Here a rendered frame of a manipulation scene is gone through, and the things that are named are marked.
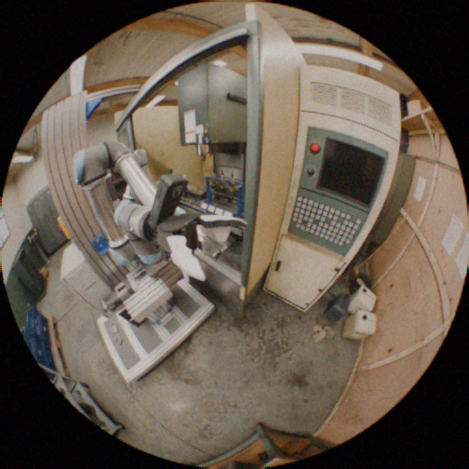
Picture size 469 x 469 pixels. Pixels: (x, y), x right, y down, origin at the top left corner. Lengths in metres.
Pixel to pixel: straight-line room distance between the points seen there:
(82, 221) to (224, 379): 1.63
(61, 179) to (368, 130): 1.44
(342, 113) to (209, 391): 2.22
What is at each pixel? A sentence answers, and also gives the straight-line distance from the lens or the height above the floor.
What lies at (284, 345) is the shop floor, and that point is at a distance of 1.68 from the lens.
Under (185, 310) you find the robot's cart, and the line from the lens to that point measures 1.55.
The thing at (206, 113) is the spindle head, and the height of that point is 1.84.
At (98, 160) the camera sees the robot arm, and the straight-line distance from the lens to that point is 0.59.
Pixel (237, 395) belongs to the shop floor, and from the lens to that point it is 1.64.
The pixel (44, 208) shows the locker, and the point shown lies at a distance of 5.56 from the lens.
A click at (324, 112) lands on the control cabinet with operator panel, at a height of 1.81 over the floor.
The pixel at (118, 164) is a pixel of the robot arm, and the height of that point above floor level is 1.58.
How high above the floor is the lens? 1.59
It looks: 39 degrees down
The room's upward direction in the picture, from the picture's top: straight up
